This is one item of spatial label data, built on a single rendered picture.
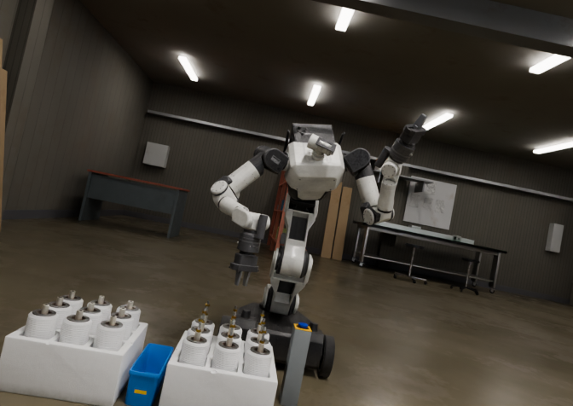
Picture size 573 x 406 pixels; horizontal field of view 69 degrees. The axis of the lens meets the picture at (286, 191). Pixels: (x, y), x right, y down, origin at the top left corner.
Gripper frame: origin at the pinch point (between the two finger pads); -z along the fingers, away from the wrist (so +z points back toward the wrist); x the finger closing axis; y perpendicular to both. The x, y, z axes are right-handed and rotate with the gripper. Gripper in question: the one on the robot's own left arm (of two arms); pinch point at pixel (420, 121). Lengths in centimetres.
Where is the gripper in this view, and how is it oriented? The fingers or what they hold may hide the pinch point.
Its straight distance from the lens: 180.8
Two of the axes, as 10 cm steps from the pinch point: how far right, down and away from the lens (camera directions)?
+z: -3.7, 7.6, 5.4
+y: -5.9, -6.4, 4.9
